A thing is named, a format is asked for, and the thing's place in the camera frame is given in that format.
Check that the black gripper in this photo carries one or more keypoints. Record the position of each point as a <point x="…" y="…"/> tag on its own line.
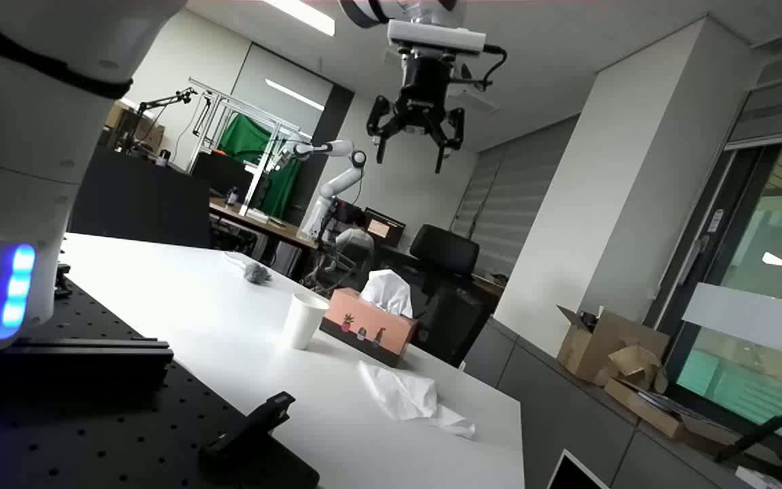
<point x="424" y="77"/>

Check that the white tissue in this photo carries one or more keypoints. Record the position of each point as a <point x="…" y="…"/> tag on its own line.
<point x="409" y="397"/>
<point x="389" y="291"/>

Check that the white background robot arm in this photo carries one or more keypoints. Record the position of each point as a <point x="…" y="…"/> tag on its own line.
<point x="341" y="180"/>

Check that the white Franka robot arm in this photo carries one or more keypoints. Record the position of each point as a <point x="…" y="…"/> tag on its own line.
<point x="40" y="180"/>

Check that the orange tissue box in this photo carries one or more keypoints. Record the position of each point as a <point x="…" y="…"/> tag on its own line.
<point x="367" y="327"/>

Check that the crumpled white tissue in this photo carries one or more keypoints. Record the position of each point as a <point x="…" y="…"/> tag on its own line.
<point x="409" y="397"/>

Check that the open brown cardboard box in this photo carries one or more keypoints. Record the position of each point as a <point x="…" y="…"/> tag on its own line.
<point x="590" y="350"/>

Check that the grey window blinds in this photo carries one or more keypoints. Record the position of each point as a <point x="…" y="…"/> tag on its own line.
<point x="518" y="200"/>

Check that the large ceiling light strip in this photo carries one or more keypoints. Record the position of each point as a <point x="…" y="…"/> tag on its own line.
<point x="300" y="14"/>

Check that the green cloth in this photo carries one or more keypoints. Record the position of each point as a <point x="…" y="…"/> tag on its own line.
<point x="246" y="139"/>

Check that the black office chair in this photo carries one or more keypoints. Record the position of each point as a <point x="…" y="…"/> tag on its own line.
<point x="446" y="300"/>

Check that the wooden desk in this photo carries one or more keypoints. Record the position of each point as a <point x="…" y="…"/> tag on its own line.
<point x="256" y="222"/>

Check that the white clothes rack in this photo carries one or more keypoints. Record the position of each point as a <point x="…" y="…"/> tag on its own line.
<point x="216" y="96"/>

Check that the white paper cup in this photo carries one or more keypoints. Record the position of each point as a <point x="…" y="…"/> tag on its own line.
<point x="303" y="321"/>

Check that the black articulated stand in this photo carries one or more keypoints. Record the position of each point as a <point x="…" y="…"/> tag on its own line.
<point x="163" y="99"/>

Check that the black partition panel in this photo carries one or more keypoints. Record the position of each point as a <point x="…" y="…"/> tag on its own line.
<point x="138" y="200"/>

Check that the grey counter cabinet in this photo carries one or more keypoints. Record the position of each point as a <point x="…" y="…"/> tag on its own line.
<point x="554" y="408"/>

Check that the black clamp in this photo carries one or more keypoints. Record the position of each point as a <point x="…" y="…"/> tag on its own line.
<point x="246" y="430"/>

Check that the flat brown cardboard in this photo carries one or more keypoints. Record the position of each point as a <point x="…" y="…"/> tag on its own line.
<point x="652" y="408"/>

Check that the white framed dark panel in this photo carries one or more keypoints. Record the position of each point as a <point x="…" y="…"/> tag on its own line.
<point x="571" y="477"/>

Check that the black perforated breadboard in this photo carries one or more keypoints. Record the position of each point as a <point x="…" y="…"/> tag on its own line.
<point x="93" y="437"/>

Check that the black mounting rail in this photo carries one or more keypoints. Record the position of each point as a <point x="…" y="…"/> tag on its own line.
<point x="66" y="363"/>

